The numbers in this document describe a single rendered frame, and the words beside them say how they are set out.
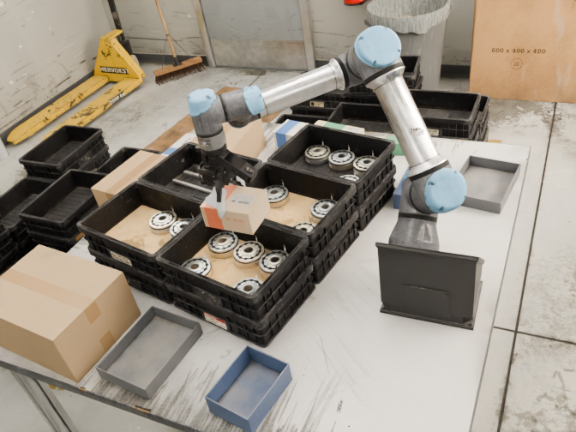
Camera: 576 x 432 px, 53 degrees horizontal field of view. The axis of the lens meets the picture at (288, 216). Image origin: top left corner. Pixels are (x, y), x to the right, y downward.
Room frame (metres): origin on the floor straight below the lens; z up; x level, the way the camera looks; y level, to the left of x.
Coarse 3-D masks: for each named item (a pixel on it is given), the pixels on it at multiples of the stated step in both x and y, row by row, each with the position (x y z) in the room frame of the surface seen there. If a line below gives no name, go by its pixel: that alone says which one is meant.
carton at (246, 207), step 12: (228, 192) 1.41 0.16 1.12; (240, 192) 1.40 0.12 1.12; (252, 192) 1.39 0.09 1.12; (264, 192) 1.38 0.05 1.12; (204, 204) 1.37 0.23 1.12; (228, 204) 1.35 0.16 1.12; (240, 204) 1.34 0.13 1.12; (252, 204) 1.33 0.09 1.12; (264, 204) 1.37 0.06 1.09; (204, 216) 1.36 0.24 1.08; (216, 216) 1.34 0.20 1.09; (228, 216) 1.32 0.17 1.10; (240, 216) 1.30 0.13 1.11; (252, 216) 1.30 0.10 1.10; (264, 216) 1.35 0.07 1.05; (228, 228) 1.33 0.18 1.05; (240, 228) 1.31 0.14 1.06; (252, 228) 1.29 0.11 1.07
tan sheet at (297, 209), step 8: (296, 200) 1.71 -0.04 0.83; (304, 200) 1.70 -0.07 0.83; (312, 200) 1.69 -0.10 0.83; (272, 208) 1.69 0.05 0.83; (280, 208) 1.68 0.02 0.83; (288, 208) 1.67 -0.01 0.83; (296, 208) 1.66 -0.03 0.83; (304, 208) 1.65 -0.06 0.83; (272, 216) 1.64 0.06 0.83; (280, 216) 1.63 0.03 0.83; (288, 216) 1.62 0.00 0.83; (296, 216) 1.62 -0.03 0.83; (304, 216) 1.61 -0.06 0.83; (288, 224) 1.58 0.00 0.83
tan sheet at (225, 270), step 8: (240, 240) 1.54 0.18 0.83; (200, 256) 1.49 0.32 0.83; (208, 256) 1.49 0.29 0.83; (232, 256) 1.46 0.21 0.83; (216, 264) 1.44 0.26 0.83; (224, 264) 1.43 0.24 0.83; (232, 264) 1.43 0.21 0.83; (216, 272) 1.40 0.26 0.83; (224, 272) 1.40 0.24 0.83; (232, 272) 1.39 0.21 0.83; (240, 272) 1.38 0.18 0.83; (248, 272) 1.37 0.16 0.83; (256, 272) 1.37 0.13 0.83; (224, 280) 1.36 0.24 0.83; (232, 280) 1.35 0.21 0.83; (264, 280) 1.32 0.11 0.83
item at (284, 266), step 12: (192, 228) 1.53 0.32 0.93; (276, 228) 1.44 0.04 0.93; (300, 252) 1.33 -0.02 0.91; (168, 264) 1.37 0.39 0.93; (288, 264) 1.28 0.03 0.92; (192, 276) 1.30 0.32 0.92; (204, 276) 1.28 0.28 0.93; (276, 276) 1.23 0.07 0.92; (216, 288) 1.24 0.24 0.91; (228, 288) 1.21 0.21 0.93; (264, 288) 1.19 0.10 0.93; (252, 300) 1.16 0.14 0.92
